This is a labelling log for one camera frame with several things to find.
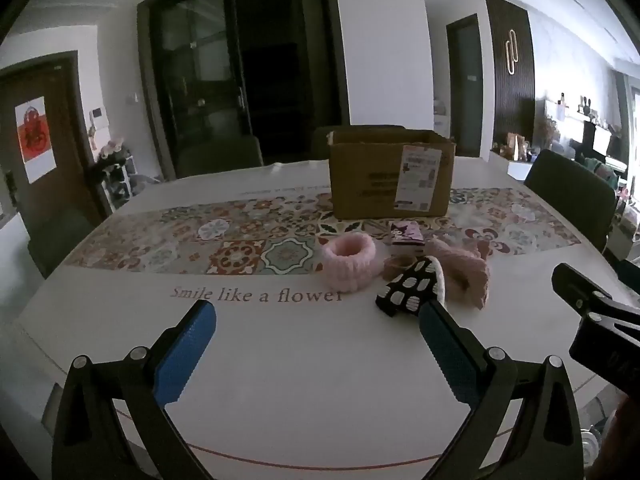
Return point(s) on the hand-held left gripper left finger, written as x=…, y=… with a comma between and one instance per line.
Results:
x=187, y=355

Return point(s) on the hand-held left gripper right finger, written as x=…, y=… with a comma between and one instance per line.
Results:
x=450, y=355

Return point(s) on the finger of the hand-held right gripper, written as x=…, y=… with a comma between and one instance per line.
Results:
x=575, y=282

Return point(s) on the black white dotted headband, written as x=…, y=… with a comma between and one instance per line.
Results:
x=410, y=285

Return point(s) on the pink knitted socks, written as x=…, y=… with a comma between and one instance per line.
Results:
x=462, y=270

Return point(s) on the purple cartoon sock packet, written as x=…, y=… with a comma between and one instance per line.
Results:
x=406, y=240

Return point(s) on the pink fluffy headband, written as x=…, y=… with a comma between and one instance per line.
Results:
x=350, y=274

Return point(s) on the brown cardboard box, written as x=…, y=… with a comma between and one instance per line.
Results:
x=365, y=180

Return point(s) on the person's right forearm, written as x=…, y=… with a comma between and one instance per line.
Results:
x=622, y=440

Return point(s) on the white tile-patterned tablecloth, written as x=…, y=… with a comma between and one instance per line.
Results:
x=300, y=350

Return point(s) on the white box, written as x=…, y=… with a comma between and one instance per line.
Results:
x=520, y=170

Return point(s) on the white shoe rack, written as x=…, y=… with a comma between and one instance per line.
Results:
x=117, y=185

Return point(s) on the dark frosted glass door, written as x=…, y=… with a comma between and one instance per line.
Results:
x=467, y=90

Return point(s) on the pink plush toy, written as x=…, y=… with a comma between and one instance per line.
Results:
x=112, y=147

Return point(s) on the white intercom panel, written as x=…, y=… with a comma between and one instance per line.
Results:
x=98, y=117

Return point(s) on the brown wooden door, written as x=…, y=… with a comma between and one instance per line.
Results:
x=67, y=125

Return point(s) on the red and white door poster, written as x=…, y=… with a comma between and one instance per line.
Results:
x=32, y=135

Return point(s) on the dark framed glass sliding door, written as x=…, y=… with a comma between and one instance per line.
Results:
x=210, y=60

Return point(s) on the wall shelf with ornaments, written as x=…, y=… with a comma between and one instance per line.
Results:
x=585, y=112

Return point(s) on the dark slatted wall panel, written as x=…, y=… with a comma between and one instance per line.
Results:
x=525, y=100

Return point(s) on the clip-shaped wall light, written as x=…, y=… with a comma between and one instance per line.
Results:
x=511, y=55

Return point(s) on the white wall switch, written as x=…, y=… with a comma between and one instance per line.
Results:
x=132, y=98

